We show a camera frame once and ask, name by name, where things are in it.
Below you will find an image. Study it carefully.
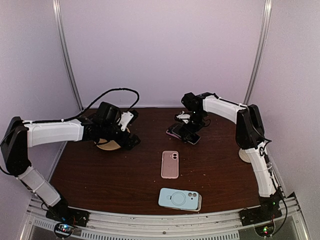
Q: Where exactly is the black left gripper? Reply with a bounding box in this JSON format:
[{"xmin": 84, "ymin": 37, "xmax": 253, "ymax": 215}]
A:
[{"xmin": 101, "ymin": 123, "xmax": 141, "ymax": 151}]

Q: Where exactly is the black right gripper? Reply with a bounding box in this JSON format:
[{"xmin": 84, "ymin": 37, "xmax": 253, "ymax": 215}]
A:
[{"xmin": 179, "ymin": 110, "xmax": 207, "ymax": 142}]

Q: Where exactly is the black-screen phone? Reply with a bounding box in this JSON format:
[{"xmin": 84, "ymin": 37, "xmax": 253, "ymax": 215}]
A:
[{"xmin": 172, "ymin": 124, "xmax": 202, "ymax": 145}]

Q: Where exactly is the pink phone case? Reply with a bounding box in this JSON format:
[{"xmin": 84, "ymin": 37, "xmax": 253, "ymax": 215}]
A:
[{"xmin": 160, "ymin": 150, "xmax": 179, "ymax": 179}]

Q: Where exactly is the light blue phone case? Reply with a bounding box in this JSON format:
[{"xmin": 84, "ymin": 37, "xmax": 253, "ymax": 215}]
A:
[{"xmin": 158, "ymin": 187, "xmax": 202, "ymax": 212}]

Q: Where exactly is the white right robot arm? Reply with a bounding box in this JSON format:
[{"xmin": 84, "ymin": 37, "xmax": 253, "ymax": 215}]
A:
[{"xmin": 172, "ymin": 92, "xmax": 281, "ymax": 221}]

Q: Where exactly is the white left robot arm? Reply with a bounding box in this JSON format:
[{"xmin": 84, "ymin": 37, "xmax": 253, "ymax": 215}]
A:
[{"xmin": 0, "ymin": 102, "xmax": 140, "ymax": 222}]

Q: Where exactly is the dark phone middle of stack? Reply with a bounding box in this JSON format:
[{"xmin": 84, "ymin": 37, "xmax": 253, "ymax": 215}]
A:
[{"xmin": 170, "ymin": 123, "xmax": 185, "ymax": 138}]

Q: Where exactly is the purple phone bottom of stack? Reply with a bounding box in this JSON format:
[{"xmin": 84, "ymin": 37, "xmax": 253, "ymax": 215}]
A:
[{"xmin": 165, "ymin": 125, "xmax": 181, "ymax": 140}]

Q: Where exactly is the cream case under stack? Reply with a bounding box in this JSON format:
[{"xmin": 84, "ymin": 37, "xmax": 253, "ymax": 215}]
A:
[{"xmin": 158, "ymin": 193, "xmax": 202, "ymax": 212}]

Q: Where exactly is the beige ceramic plate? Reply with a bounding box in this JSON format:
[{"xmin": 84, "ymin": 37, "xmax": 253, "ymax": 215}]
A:
[{"xmin": 93, "ymin": 127, "xmax": 131, "ymax": 151}]

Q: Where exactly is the cream ribbed mug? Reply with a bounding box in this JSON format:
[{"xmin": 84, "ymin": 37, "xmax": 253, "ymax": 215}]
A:
[{"xmin": 238, "ymin": 148, "xmax": 252, "ymax": 164}]

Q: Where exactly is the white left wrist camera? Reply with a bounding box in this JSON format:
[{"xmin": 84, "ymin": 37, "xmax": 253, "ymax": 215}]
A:
[{"xmin": 118, "ymin": 109, "xmax": 139, "ymax": 132}]

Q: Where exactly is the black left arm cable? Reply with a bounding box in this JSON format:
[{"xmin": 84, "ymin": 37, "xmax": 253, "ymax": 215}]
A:
[{"xmin": 79, "ymin": 87, "xmax": 140, "ymax": 117}]

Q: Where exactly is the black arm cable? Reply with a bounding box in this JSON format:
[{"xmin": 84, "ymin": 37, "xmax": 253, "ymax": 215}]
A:
[
  {"xmin": 258, "ymin": 136, "xmax": 288, "ymax": 236},
  {"xmin": 79, "ymin": 87, "xmax": 140, "ymax": 117}
]

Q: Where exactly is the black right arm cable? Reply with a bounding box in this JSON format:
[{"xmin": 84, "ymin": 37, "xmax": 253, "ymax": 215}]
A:
[{"xmin": 258, "ymin": 136, "xmax": 288, "ymax": 236}]

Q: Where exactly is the aluminium front rail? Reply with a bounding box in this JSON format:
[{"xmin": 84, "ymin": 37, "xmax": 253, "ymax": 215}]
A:
[{"xmin": 24, "ymin": 191, "xmax": 305, "ymax": 240}]

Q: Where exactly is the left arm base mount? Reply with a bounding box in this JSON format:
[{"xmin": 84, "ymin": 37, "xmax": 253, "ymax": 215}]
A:
[{"xmin": 45, "ymin": 206, "xmax": 90, "ymax": 239}]

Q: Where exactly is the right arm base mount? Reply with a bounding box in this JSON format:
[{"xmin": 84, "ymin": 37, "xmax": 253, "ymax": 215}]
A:
[{"xmin": 239, "ymin": 200, "xmax": 282, "ymax": 238}]

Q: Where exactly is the left aluminium frame post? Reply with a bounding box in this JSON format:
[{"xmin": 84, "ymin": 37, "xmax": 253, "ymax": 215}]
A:
[{"xmin": 52, "ymin": 0, "xmax": 84, "ymax": 111}]

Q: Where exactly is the aluminium frame post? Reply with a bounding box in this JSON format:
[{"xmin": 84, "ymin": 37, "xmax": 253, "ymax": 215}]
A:
[
  {"xmin": 244, "ymin": 0, "xmax": 273, "ymax": 105},
  {"xmin": 52, "ymin": 0, "xmax": 84, "ymax": 111}
]

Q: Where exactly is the right aluminium frame post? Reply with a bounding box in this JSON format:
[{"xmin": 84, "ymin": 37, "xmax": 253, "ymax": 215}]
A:
[{"xmin": 244, "ymin": 0, "xmax": 273, "ymax": 105}]

